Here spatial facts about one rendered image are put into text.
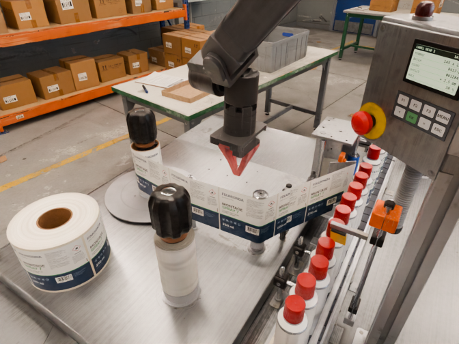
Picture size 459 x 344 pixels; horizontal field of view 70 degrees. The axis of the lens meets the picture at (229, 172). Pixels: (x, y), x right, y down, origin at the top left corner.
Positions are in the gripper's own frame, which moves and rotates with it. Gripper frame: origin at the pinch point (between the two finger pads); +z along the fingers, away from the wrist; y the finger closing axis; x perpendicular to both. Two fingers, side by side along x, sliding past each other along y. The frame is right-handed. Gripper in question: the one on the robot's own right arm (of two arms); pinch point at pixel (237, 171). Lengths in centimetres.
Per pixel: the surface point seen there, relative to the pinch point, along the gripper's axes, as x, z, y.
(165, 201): -7.5, 2.0, 12.8
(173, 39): -273, 64, -306
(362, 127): 19.8, -13.6, -3.5
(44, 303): -33, 32, 29
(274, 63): -73, 33, -181
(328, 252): 20.4, 11.3, -0.6
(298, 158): -9, 36, -70
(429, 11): 23.5, -30.0, -6.9
